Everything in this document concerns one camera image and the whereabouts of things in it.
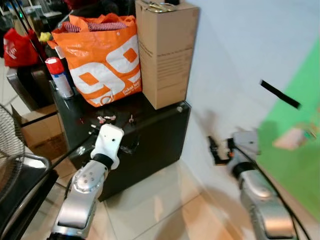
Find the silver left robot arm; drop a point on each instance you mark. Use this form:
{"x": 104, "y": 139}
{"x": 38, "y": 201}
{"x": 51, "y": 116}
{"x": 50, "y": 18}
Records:
{"x": 80, "y": 195}

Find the gold metal key bunch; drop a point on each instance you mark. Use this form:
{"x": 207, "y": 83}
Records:
{"x": 159, "y": 7}

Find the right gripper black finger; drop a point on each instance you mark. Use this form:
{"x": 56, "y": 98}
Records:
{"x": 214, "y": 148}

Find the glossy black cabinet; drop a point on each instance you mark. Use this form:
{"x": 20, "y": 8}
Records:
{"x": 150, "y": 145}

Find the green wall sheet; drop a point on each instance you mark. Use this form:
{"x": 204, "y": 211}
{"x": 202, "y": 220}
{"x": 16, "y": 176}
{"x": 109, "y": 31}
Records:
{"x": 295, "y": 170}

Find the red capped spray can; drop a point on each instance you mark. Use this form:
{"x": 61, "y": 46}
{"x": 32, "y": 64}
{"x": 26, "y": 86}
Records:
{"x": 60, "y": 80}

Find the small yellow item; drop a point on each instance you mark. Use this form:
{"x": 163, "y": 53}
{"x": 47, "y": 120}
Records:
{"x": 45, "y": 37}

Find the orange white shopping bag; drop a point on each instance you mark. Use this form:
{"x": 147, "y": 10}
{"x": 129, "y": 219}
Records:
{"x": 100, "y": 65}

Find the black chair with chrome frame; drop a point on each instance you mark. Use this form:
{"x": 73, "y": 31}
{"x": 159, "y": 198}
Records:
{"x": 20, "y": 200}

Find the tall brown cardboard box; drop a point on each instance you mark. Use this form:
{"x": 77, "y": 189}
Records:
{"x": 167, "y": 55}

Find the pale key bunch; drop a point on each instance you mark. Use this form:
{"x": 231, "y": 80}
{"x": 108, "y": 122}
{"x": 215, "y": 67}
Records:
{"x": 106, "y": 119}

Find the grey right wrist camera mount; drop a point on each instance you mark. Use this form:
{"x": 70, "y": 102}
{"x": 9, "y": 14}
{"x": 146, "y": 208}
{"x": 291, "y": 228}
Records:
{"x": 246, "y": 146}

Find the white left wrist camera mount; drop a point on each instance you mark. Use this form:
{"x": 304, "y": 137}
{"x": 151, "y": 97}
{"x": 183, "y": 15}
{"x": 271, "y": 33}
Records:
{"x": 107, "y": 140}

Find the black suitcase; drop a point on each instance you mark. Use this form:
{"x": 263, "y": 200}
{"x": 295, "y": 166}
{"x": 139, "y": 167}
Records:
{"x": 30, "y": 87}

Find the red plastic bag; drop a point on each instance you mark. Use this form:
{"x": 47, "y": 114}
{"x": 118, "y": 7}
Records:
{"x": 17, "y": 50}

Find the low brown cardboard box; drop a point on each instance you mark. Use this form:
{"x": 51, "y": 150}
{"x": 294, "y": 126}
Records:
{"x": 40, "y": 132}

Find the black tape strip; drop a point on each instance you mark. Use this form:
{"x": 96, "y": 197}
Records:
{"x": 280, "y": 94}

